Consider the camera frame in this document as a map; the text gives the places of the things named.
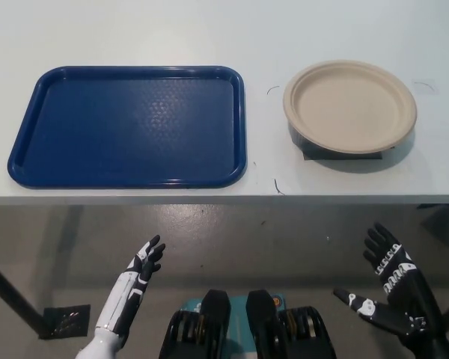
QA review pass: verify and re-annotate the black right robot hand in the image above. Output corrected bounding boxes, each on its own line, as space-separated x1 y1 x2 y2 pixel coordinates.
333 222 447 337

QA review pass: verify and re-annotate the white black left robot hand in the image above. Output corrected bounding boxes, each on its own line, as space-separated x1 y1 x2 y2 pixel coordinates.
93 234 167 337

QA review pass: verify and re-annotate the beige round paper plate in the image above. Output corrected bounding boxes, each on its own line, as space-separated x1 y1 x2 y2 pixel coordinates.
282 58 418 154

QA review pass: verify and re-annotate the blue plastic serving tray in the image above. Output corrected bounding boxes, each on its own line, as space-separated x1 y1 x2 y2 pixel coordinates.
7 65 248 190

